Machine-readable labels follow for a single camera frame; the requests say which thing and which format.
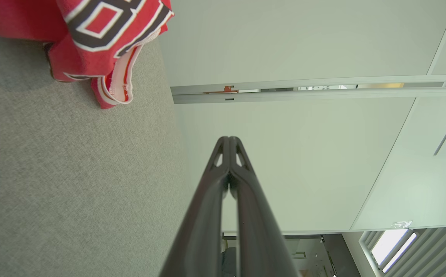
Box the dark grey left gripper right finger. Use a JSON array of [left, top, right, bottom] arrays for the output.
[[229, 137, 298, 277]]

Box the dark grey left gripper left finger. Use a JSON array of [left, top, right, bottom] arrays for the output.
[[159, 137, 230, 277]]

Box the red basketball jersey white trim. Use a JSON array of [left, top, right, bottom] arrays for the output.
[[0, 0, 175, 110]]

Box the bright ceiling light panel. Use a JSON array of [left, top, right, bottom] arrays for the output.
[[369, 230, 418, 274]]

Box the grey partition post orange sticker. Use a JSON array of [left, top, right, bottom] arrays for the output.
[[170, 74, 446, 105]]

